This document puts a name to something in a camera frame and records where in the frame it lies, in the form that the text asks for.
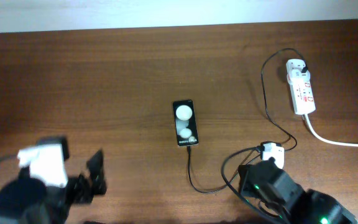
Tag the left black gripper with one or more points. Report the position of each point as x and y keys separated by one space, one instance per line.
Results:
x=97 y=177

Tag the black smartphone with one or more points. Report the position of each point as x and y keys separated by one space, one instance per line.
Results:
x=185 y=123

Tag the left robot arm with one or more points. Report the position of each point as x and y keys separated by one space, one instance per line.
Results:
x=31 y=199

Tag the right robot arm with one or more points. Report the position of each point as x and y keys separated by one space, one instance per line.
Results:
x=279 y=192

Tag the white power strip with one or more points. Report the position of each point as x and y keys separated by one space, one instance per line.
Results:
x=301 y=94

